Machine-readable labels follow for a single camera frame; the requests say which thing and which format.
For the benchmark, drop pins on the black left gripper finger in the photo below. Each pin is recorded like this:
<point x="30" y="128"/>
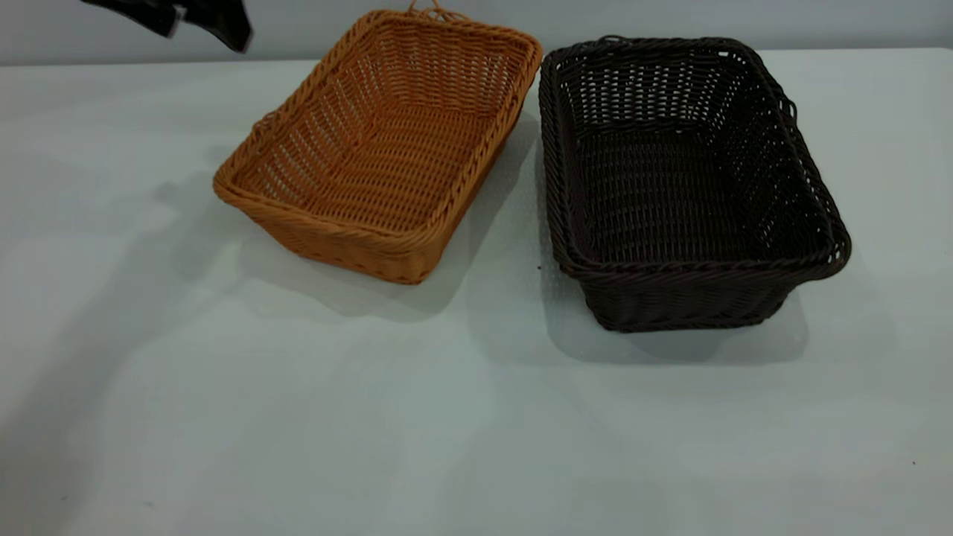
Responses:
<point x="149" y="11"/>
<point x="223" y="18"/>

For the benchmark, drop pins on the dark brown woven wicker basket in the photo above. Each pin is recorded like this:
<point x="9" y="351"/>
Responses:
<point x="670" y="193"/>

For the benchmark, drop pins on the orange-brown woven wicker basket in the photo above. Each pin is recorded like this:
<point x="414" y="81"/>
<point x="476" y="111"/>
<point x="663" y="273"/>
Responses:
<point x="387" y="160"/>

